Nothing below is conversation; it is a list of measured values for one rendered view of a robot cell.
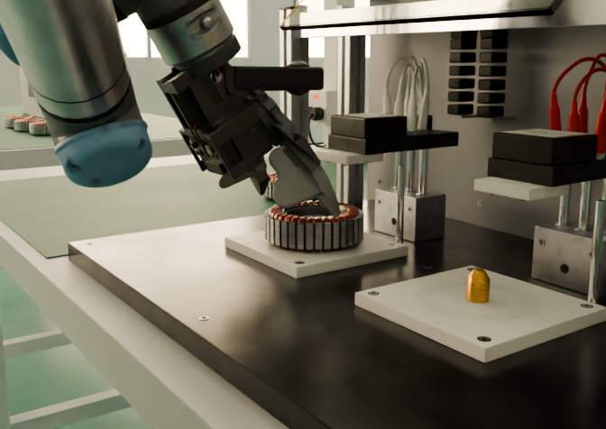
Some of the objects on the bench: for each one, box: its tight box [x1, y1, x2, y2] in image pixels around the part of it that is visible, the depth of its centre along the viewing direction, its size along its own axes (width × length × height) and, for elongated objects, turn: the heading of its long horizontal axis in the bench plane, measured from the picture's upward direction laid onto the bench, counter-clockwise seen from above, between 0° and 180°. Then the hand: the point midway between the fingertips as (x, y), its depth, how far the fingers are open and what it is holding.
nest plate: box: [225, 231, 409, 278], centre depth 80 cm, size 15×15×1 cm
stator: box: [264, 200, 364, 251], centre depth 80 cm, size 11×11×4 cm
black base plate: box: [68, 199, 606, 429], centre depth 72 cm, size 47×64×2 cm
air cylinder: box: [374, 186, 445, 242], centre depth 88 cm, size 5×8×6 cm
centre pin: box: [466, 268, 491, 304], centre depth 60 cm, size 2×2×3 cm
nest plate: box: [354, 265, 606, 363], centre depth 61 cm, size 15×15×1 cm
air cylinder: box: [531, 220, 606, 297], centre depth 68 cm, size 5×8×6 cm
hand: (303, 202), depth 78 cm, fingers open, 14 cm apart
